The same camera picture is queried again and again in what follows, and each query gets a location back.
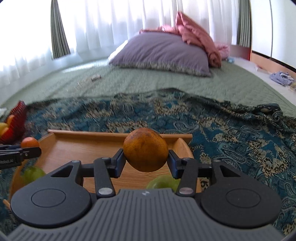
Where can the purple pillow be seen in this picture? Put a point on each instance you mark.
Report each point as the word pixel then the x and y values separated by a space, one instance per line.
pixel 161 51

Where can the small mandarin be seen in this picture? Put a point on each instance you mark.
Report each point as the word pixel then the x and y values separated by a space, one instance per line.
pixel 29 142

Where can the yellow fruit in bowl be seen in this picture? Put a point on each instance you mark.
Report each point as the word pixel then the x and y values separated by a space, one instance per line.
pixel 3 127

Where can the wooden bed frame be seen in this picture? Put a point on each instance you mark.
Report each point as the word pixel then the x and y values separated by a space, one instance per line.
pixel 264 62

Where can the pink crumpled blanket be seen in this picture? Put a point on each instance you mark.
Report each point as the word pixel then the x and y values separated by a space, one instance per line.
pixel 192 33

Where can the orange fruit in bowl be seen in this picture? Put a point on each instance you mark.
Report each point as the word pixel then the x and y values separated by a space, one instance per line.
pixel 10 119

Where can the green apple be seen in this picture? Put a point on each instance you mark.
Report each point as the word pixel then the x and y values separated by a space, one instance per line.
pixel 164 181
pixel 31 174

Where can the left green curtain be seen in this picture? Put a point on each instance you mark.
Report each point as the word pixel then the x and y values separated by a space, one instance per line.
pixel 60 47

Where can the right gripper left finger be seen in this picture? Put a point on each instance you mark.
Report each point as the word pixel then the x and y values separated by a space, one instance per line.
pixel 102 170

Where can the right green curtain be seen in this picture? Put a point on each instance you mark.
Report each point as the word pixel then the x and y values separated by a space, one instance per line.
pixel 244 24

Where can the wooden serving tray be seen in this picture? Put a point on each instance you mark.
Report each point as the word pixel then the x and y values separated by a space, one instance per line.
pixel 59 147

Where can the large brownish orange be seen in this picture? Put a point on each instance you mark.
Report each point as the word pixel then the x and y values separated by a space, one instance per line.
pixel 145 150

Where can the green curtain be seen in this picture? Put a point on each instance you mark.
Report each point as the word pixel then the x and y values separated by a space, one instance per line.
pixel 244 24
pixel 60 47

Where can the red glass fruit bowl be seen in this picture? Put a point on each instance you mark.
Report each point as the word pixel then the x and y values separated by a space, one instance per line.
pixel 17 128

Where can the white sheer curtain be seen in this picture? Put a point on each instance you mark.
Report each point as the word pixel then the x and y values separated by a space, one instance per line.
pixel 90 25

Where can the lilac crumpled cloth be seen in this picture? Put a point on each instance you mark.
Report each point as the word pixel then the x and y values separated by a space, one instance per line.
pixel 282 78

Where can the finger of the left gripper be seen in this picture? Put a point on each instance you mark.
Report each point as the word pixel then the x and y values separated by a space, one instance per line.
pixel 9 147
pixel 25 153

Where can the green quilted bedspread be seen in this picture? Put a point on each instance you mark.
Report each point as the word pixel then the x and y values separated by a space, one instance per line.
pixel 239 83

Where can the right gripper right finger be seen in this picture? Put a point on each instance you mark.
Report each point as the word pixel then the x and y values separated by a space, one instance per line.
pixel 187 170

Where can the blue paisley blanket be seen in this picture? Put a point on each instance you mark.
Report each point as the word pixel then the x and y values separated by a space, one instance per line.
pixel 258 140

